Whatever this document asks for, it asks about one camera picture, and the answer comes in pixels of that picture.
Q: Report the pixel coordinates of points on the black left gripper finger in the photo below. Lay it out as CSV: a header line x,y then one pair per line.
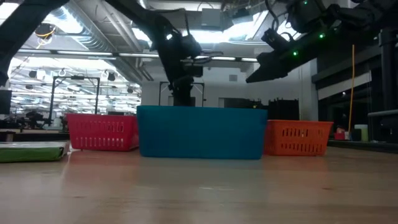
x,y
183,93

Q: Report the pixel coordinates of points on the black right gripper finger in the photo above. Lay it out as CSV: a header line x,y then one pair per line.
x,y
270,71

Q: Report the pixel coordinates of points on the white product box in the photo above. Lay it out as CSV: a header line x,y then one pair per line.
x,y
31,154

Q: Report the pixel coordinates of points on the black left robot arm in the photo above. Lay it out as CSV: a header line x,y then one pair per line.
x,y
133,12

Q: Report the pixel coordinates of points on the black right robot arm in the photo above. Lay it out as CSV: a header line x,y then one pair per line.
x,y
342,15

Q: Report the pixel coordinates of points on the blue plastic bin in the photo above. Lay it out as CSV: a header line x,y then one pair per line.
x,y
202,133

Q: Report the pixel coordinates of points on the orange plastic basket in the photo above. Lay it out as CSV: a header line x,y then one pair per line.
x,y
297,138

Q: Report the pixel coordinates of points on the light strip bar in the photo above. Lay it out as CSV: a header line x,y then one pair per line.
x,y
93,53

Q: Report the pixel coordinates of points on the red plastic basket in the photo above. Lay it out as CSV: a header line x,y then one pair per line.
x,y
102,132

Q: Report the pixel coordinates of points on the small red box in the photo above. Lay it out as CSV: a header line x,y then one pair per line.
x,y
339,136

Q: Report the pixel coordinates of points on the green white container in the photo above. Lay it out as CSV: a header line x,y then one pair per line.
x,y
361,133

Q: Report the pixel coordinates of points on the black ceiling device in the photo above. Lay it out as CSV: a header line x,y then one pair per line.
x,y
45,31

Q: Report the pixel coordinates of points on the black background monitor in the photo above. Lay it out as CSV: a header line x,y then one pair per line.
x,y
5,102

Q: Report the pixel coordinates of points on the black background gantry frame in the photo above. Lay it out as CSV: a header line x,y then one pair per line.
x,y
52,99
203,93

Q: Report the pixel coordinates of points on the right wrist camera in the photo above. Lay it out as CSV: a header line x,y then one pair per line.
x,y
275,39

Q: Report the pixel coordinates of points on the black vertical post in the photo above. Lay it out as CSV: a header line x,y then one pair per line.
x,y
388,77

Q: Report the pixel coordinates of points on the grey horizontal rail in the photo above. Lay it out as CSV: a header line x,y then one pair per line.
x,y
384,113

